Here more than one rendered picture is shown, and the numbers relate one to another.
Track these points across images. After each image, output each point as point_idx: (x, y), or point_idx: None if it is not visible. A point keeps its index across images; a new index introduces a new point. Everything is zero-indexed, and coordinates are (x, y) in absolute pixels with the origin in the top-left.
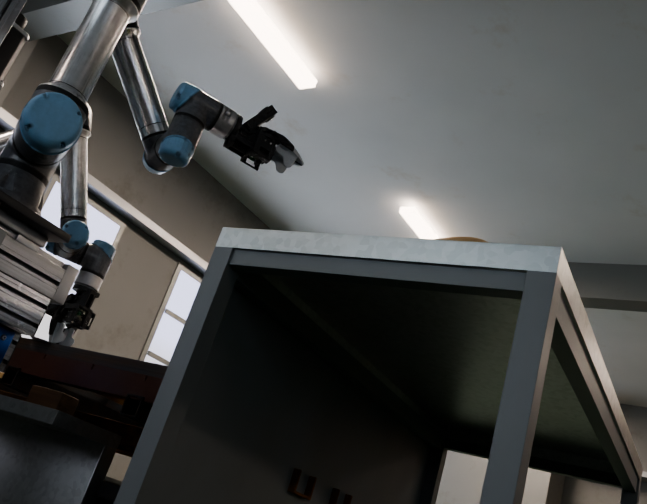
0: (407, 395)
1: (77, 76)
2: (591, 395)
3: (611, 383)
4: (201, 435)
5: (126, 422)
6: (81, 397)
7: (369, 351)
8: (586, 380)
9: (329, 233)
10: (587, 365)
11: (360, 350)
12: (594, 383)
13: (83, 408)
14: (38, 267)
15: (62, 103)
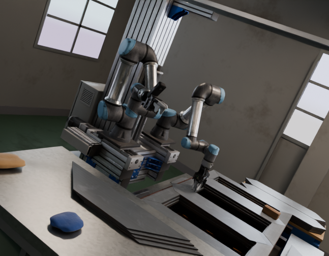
0: (220, 254)
1: (110, 92)
2: (11, 238)
3: (48, 247)
4: None
5: (215, 230)
6: (190, 212)
7: (148, 209)
8: None
9: (27, 150)
10: None
11: (151, 208)
12: (14, 233)
13: (191, 216)
14: (118, 156)
15: (101, 103)
